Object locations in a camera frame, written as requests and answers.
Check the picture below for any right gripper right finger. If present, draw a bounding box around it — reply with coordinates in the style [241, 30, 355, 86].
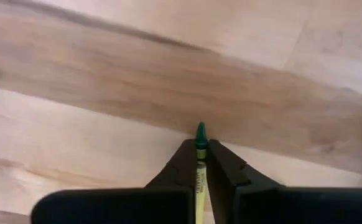
[205, 139, 362, 224]

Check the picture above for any green-tipped yellow-wrapped crayon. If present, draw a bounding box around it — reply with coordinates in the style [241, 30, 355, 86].
[194, 121, 209, 224]

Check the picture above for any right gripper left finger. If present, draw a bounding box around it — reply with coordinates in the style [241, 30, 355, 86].
[30, 139, 198, 224]

